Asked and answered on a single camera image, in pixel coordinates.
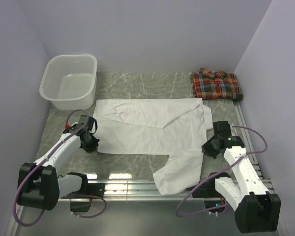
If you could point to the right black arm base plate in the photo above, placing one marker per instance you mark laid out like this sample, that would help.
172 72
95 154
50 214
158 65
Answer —
207 191

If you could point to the white plastic laundry basket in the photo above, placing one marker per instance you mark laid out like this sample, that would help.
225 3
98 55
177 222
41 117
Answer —
69 81

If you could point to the aluminium mounting rail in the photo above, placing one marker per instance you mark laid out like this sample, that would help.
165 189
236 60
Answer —
144 190

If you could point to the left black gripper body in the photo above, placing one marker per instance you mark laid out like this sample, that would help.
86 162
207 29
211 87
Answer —
87 143

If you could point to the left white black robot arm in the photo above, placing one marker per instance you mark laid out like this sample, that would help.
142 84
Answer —
38 183

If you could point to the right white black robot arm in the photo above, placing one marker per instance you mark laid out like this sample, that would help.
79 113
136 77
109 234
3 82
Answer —
256 208

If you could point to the folded plaid flannel shirt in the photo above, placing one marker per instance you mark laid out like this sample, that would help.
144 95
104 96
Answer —
210 84

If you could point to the white long sleeve shirt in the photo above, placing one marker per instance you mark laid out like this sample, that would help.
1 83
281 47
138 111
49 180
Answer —
176 128

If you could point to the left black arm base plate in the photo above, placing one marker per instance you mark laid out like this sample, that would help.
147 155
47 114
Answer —
81 202

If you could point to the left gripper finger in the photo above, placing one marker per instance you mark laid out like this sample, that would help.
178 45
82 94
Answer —
94 143
85 147

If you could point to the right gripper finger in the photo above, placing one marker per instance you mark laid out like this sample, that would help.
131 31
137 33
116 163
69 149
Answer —
208 147
212 153

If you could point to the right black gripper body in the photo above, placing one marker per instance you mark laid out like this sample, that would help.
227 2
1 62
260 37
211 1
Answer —
213 138

